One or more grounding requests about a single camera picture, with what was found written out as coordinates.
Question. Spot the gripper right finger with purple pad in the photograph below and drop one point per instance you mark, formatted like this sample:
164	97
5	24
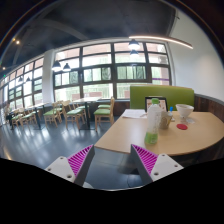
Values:
152	167

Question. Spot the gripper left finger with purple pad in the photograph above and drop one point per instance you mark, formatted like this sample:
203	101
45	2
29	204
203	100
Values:
75	167

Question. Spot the red round coaster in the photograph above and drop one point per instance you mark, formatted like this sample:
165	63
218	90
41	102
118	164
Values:
182	126

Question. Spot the clear bottle with green cap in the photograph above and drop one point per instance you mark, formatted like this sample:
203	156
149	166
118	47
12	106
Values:
153	122

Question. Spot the wooden chair with green seat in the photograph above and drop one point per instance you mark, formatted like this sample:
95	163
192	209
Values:
54	115
71	113
105	113
30	116

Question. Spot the small bottle with blue cap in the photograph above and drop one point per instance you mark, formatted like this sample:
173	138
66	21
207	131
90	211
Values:
170	112

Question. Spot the white paper sheets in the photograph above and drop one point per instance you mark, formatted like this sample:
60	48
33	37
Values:
134	113

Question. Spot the white bowl on stand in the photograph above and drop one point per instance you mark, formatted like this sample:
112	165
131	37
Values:
184	111

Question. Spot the dining table by window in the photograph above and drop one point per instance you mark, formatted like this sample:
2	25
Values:
86	101

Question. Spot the black framed menu sign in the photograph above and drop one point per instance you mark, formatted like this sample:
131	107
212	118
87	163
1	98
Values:
162	102

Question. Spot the green upholstered bench back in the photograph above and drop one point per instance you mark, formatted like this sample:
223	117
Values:
174	95

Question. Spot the large grid window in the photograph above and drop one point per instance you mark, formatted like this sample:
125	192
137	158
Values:
107	69

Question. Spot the black pendant lamp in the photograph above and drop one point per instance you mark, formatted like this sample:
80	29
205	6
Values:
134	53
133	45
66	68
56	66

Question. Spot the long linear ceiling light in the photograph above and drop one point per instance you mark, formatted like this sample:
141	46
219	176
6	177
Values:
163	38

